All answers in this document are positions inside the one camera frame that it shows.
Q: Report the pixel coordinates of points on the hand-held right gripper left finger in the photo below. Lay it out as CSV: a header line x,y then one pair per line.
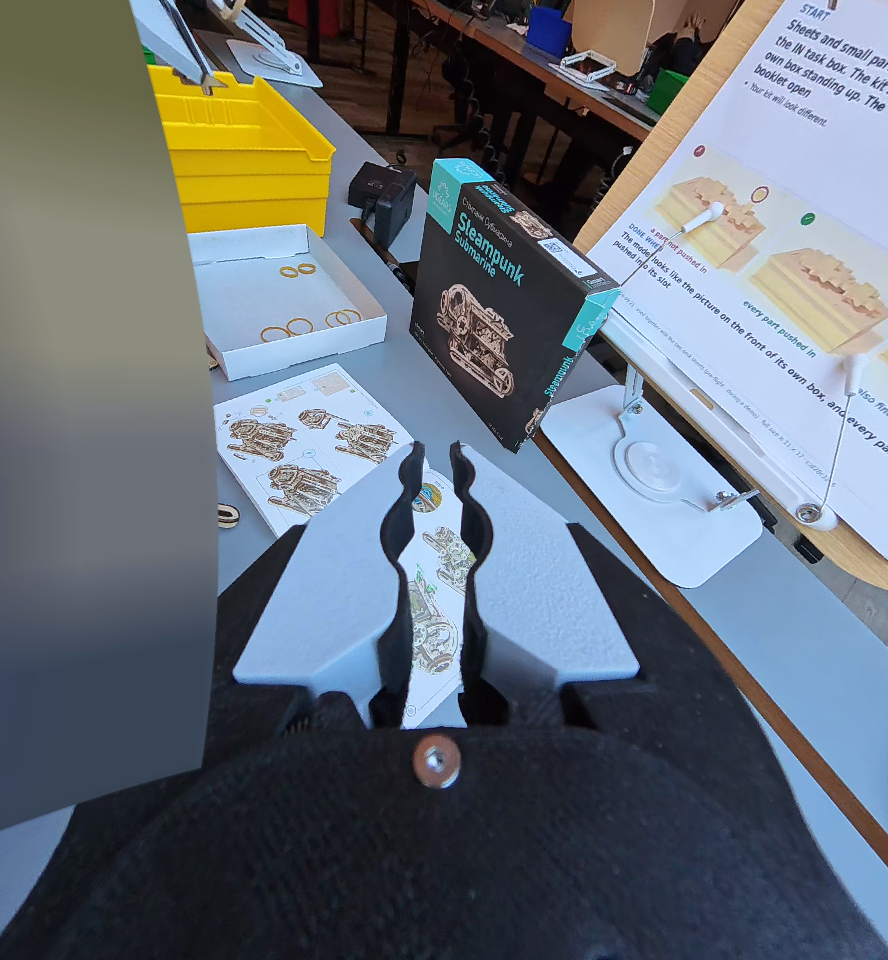
x,y
324,600

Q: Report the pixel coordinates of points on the white stand base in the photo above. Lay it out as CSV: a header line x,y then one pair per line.
x,y
676,540

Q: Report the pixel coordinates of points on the black model kit box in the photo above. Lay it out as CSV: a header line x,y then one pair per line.
x,y
489,337

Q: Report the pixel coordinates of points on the open instruction booklet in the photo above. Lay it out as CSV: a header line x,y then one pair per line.
x,y
294,442

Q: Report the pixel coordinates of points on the black power adapter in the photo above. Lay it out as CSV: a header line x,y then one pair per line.
x,y
395,210

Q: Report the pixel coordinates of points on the group of tan rubber bands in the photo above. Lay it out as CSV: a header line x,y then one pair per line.
x,y
276,340

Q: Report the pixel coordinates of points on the white cardboard tray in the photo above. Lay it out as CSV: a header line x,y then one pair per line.
x,y
263,292

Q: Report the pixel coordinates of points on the printed instruction sheet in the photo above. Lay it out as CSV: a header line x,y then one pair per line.
x,y
826,150

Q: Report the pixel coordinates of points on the yellow plastic bin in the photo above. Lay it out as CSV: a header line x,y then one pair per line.
x,y
248,172

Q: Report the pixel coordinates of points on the small round wooden part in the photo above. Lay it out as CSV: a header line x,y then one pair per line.
x,y
227,515

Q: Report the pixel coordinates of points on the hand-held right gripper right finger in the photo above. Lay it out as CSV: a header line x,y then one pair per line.
x,y
549,600

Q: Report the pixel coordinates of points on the blue plastic bin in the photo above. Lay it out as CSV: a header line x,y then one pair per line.
x,y
549,30

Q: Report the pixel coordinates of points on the white document stand with instructions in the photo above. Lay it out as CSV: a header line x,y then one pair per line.
x,y
639,150

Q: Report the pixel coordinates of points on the green plastic bin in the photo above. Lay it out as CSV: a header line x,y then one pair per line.
x,y
669,94

